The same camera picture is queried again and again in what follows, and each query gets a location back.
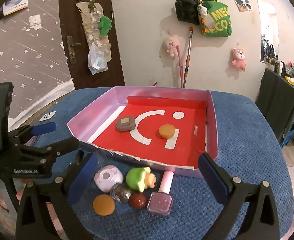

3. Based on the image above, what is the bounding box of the orange round cake toy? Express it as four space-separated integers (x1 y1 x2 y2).
158 124 176 139
93 194 116 216

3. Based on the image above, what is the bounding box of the lilac round mini camera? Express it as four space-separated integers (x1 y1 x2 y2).
94 165 124 193

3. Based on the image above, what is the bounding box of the glitter silver jar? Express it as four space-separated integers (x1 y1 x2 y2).
110 183 133 204

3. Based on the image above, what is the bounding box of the dark red ball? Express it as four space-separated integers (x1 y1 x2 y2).
129 193 147 209

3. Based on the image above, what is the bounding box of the green duck toy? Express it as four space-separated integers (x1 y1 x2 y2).
125 167 157 193

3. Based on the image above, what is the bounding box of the pink nail polish bottle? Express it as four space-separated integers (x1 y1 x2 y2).
146 171 174 216

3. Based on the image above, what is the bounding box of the white square sticker card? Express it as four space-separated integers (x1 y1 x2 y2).
39 111 56 122

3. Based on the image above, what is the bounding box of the dark brown door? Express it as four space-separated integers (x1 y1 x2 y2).
59 0 125 89

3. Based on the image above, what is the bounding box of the brown square compact case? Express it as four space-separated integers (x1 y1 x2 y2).
116 116 136 132

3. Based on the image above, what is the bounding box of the white plastic bag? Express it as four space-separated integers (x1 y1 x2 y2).
88 43 108 75

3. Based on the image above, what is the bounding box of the dark cloth covered table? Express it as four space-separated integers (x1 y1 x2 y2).
256 69 294 144

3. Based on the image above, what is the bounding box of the pink red cardboard tray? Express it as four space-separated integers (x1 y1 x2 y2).
67 86 218 177

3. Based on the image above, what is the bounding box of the green dinosaur plush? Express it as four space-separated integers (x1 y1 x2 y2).
98 16 112 37

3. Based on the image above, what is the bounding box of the clear hanging door organizer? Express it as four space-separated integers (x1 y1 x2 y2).
76 0 112 62

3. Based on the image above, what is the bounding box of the pink fox plush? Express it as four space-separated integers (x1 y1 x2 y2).
231 48 246 72

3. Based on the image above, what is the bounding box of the pink bear plush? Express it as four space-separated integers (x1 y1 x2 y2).
163 35 180 57

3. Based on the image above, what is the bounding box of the black backpack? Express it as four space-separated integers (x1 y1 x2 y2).
175 0 200 25

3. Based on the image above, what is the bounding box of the green tote bag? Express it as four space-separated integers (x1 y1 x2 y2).
199 1 232 37

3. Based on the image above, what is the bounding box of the brass door handle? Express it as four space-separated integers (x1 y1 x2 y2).
67 36 81 65

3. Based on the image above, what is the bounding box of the white panda plush keychain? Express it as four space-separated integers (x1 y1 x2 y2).
197 4 208 18

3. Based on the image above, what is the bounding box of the photo poster on wall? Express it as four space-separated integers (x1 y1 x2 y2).
234 0 252 12

